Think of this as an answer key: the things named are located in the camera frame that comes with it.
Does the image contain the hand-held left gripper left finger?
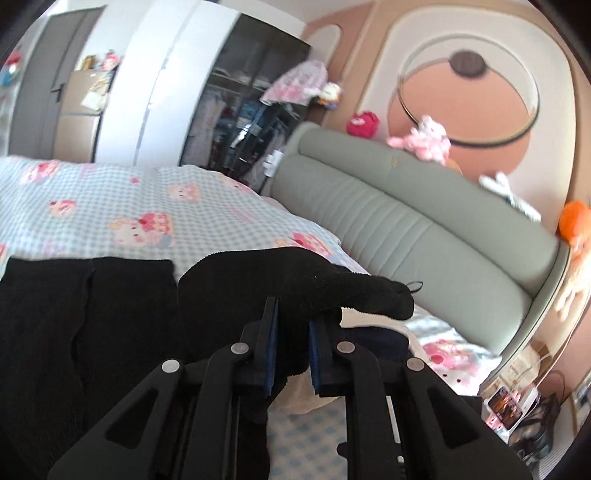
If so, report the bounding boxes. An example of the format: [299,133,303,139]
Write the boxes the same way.
[48,298,280,480]

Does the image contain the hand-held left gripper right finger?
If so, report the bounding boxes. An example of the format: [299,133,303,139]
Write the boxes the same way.
[309,318,532,480]

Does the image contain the black fleece jacket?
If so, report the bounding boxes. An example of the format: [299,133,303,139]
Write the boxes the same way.
[0,247,416,480]

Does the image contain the pink printed hanging clothes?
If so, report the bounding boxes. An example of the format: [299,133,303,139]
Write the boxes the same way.
[261,60,329,108]

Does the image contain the navy knit garment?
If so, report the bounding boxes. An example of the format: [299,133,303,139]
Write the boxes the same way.
[342,323,413,371]

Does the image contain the grey-green padded headboard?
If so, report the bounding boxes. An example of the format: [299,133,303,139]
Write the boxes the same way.
[265,122,573,370]

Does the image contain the smartphone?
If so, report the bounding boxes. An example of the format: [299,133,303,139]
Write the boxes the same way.
[485,387,526,431]

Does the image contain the blue checked cartoon blanket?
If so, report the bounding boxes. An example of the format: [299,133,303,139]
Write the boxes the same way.
[0,156,502,480]

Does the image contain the red plush toy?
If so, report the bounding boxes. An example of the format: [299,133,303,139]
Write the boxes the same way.
[346,111,382,139]

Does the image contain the pink plush bunny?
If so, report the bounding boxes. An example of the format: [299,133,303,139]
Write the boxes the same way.
[387,115,452,165]

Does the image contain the yellow and white plush toy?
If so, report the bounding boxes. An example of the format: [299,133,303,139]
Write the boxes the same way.
[318,82,345,112]

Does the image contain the glass-door wardrobe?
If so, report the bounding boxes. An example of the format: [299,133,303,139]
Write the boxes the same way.
[178,14,312,195]

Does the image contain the orange plush toy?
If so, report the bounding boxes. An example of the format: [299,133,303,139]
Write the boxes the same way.
[554,200,591,324]

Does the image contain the beige fridge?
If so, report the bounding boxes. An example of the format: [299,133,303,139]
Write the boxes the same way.
[58,69,117,162]

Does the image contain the toys on fridge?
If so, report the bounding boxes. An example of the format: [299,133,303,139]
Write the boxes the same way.
[81,48,124,73]

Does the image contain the grey cabinet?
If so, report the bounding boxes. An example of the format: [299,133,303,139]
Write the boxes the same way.
[9,7,100,160]

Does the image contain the red and blue toy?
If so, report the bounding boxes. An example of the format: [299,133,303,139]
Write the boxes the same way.
[0,51,25,89]

